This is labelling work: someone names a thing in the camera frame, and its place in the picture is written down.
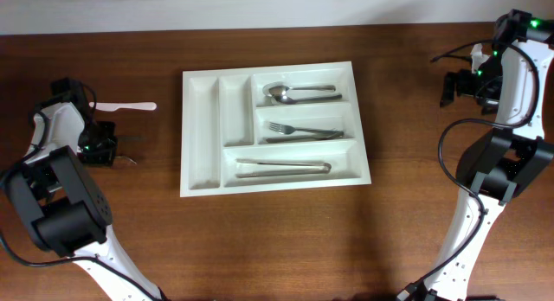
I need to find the silver tablespoon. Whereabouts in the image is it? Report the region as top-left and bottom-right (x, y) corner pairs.
(271, 93), (343, 105)
(262, 82), (337, 97)

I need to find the silver fork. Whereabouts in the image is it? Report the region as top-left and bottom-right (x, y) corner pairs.
(267, 122), (336, 135)
(263, 131), (344, 144)

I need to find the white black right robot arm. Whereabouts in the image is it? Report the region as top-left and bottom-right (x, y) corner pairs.
(396, 10), (553, 300)

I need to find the small silver teaspoon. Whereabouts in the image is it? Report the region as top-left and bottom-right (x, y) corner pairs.
(114, 156), (137, 165)

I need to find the small dark metal teaspoon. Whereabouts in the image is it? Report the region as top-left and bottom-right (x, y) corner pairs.
(117, 135), (145, 143)

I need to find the pink plastic knife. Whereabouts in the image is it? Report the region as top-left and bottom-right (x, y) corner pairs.
(89, 102), (158, 112)

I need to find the white plastic cutlery tray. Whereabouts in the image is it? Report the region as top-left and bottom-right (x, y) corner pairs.
(180, 61), (371, 197)

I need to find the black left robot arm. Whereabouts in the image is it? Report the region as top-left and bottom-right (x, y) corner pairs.
(1, 78), (166, 300)

